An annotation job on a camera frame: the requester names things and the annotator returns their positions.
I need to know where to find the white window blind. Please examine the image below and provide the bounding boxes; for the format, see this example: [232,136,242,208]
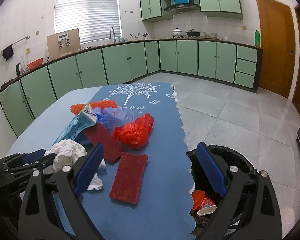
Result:
[54,0,121,43]

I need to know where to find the black wok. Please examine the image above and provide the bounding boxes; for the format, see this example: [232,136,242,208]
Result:
[186,29,200,38]

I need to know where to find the green lower kitchen cabinets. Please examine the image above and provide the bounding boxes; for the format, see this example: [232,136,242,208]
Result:
[0,39,263,136]

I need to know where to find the white paper cup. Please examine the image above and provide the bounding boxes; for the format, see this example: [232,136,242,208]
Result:
[197,204,217,216]

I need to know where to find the blue tree-print table mat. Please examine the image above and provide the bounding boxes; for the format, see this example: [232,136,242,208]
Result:
[51,82,197,240]

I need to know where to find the red plastic bag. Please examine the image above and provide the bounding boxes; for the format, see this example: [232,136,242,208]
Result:
[113,113,154,150]

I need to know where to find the blue paper carton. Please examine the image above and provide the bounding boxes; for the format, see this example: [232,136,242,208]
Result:
[55,102,97,143]

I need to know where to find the brown cardboard box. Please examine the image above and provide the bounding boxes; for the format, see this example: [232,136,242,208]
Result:
[46,29,81,60]

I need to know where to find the green bottle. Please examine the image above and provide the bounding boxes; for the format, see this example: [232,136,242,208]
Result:
[254,29,261,48]

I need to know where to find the chrome sink faucet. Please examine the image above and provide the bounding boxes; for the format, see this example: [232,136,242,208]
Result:
[109,27,116,44]

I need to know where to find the orange foam net roll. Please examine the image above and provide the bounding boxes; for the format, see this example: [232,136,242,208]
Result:
[70,100,118,115]

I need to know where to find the range hood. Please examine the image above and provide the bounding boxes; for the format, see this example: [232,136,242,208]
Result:
[164,3,200,14]

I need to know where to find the orange plastic basin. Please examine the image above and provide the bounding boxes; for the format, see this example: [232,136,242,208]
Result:
[27,58,43,70]

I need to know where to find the white tissue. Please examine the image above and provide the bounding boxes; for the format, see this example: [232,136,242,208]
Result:
[43,139,106,191]

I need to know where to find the steel kettle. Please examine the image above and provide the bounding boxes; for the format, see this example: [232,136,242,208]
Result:
[15,63,24,77]

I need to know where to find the wall towel bar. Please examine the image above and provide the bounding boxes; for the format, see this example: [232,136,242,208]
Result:
[11,35,30,46]

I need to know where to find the black trash bin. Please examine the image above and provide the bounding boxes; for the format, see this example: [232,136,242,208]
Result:
[186,145,254,236]

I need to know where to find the light blue table cover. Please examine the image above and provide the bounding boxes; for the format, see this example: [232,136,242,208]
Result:
[7,87,101,155]

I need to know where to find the dark hanging towel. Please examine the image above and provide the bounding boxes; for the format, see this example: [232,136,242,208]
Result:
[2,44,14,61]

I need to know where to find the white cooking pot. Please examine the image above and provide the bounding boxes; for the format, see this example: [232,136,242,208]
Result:
[172,28,183,38]

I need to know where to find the orange foam net sleeve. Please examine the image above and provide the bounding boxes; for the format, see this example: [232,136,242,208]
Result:
[191,190,215,211]

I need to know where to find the blue plastic bag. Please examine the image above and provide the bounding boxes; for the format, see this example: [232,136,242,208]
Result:
[94,107,136,133]

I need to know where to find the red scouring pad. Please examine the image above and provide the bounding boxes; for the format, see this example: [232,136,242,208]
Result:
[109,152,148,204]
[83,122,124,164]

